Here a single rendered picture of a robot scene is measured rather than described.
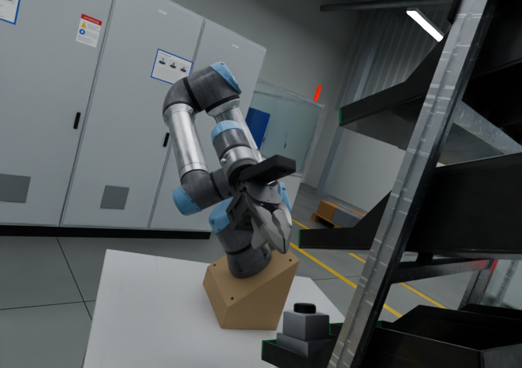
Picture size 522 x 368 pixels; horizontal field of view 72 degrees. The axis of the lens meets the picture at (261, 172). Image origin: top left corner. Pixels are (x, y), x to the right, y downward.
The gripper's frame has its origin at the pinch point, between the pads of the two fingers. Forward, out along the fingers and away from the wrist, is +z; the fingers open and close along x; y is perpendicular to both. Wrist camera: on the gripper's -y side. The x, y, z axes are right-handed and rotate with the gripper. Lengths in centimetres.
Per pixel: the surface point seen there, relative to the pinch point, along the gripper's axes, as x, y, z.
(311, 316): 3.4, -2.4, 14.1
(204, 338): -13, 56, -13
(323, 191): -643, 391, -568
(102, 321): 13, 60, -22
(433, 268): -1.8, -17.2, 17.5
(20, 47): 57, 103, -260
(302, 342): 4.5, -0.2, 16.3
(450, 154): -15.7, -24.3, 1.4
